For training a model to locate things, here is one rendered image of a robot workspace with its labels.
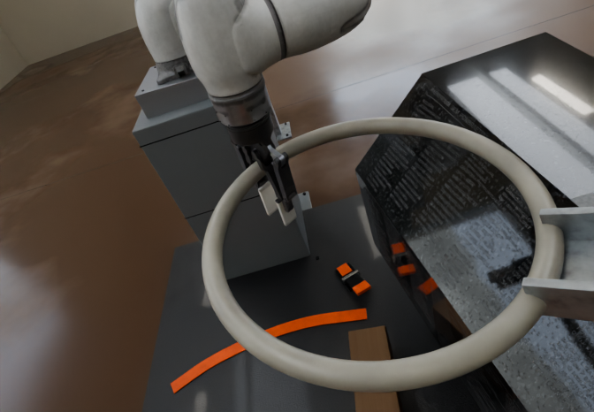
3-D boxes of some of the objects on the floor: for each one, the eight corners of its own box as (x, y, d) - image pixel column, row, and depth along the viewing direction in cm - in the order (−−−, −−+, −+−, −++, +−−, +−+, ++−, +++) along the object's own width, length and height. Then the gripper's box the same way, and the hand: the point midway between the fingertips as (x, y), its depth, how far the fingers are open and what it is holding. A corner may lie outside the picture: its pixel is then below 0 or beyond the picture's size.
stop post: (289, 122, 281) (226, -56, 216) (292, 137, 265) (224, -50, 200) (261, 131, 283) (191, -42, 218) (262, 146, 267) (186, -36, 202)
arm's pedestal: (213, 294, 181) (112, 144, 134) (218, 219, 221) (141, 83, 174) (323, 263, 177) (260, 95, 129) (308, 192, 217) (255, 44, 169)
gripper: (199, 113, 72) (241, 210, 87) (262, 141, 61) (299, 247, 76) (232, 93, 75) (268, 189, 90) (298, 115, 64) (326, 222, 79)
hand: (277, 204), depth 81 cm, fingers closed on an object, 4 cm apart
